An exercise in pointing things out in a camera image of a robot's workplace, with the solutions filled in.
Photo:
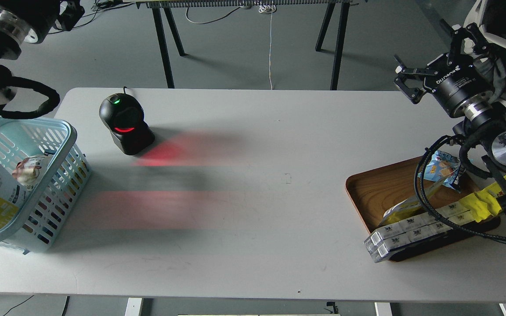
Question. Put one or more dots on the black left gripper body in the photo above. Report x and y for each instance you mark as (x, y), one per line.
(28, 20)

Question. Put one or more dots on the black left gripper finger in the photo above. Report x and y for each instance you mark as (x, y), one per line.
(71, 11)

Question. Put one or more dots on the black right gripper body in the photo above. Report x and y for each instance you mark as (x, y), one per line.
(455, 83)

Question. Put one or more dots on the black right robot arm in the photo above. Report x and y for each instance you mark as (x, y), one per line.
(481, 137)

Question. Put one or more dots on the blue snack bag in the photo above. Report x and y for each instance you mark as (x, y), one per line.
(443, 165)

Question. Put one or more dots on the yellow cartoon snack bag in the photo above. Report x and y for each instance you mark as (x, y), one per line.
(483, 204)

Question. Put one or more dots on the light blue plastic basket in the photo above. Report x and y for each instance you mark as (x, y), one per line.
(38, 223)

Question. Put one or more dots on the red white snack bag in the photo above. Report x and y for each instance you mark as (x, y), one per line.
(29, 171)

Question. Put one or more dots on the white boxed snack pack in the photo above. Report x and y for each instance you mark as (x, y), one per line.
(410, 237)

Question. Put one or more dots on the black barcode scanner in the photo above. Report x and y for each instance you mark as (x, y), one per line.
(123, 115)

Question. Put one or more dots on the brown wooden tray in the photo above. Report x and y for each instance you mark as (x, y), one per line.
(375, 191)

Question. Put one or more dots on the black metal frame table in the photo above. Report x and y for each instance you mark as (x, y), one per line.
(295, 48)

